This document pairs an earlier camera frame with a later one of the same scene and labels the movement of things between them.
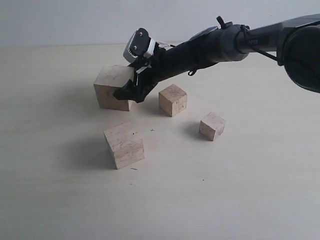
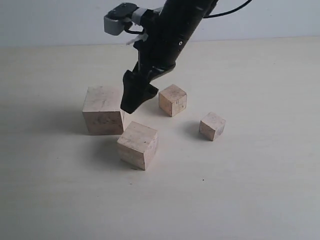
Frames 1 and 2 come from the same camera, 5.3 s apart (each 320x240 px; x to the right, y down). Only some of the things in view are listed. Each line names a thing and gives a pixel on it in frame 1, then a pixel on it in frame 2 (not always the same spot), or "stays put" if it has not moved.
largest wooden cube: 110,78 to 102,112
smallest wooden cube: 212,126 stays put
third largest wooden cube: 172,100 stays put
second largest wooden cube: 125,144 to 138,145
